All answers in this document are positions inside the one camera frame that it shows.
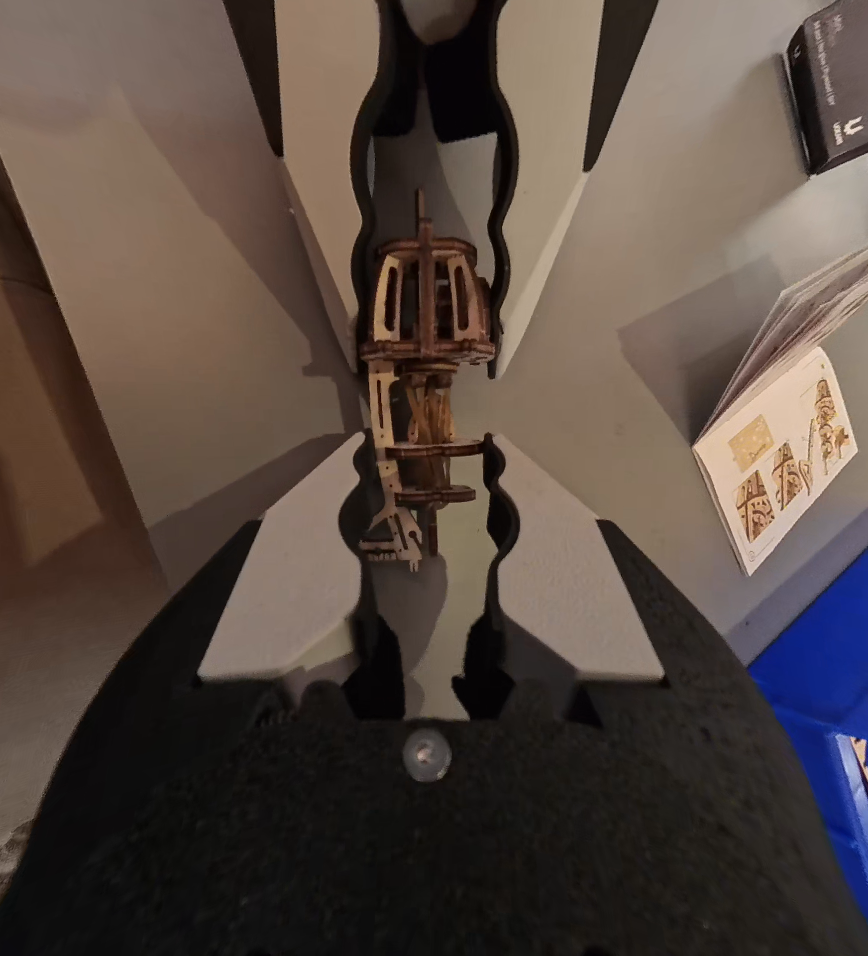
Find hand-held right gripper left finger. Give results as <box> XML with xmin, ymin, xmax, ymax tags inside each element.
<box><xmin>197</xmin><ymin>432</ymin><xmax>407</xmax><ymax>721</ymax></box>

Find large blue storage bin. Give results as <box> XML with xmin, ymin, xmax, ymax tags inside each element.
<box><xmin>746</xmin><ymin>508</ymin><xmax>868</xmax><ymax>956</ymax></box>

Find open instruction booklet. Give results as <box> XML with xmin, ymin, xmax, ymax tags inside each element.
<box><xmin>691</xmin><ymin>220</ymin><xmax>868</xmax><ymax>578</ymax></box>

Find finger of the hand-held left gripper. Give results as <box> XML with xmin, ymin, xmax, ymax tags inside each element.
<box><xmin>276</xmin><ymin>0</ymin><xmax>399</xmax><ymax>359</ymax></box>
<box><xmin>479</xmin><ymin>0</ymin><xmax>616</xmax><ymax>378</ymax></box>

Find black cardboard box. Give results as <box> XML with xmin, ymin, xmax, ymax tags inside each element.
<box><xmin>782</xmin><ymin>0</ymin><xmax>868</xmax><ymax>178</ymax></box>

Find wooden mechanical model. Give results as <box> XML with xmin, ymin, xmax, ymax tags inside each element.
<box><xmin>354</xmin><ymin>187</ymin><xmax>511</xmax><ymax>578</ymax></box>

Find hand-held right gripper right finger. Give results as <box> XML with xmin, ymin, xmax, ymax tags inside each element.
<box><xmin>451</xmin><ymin>432</ymin><xmax>668</xmax><ymax>721</ymax></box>

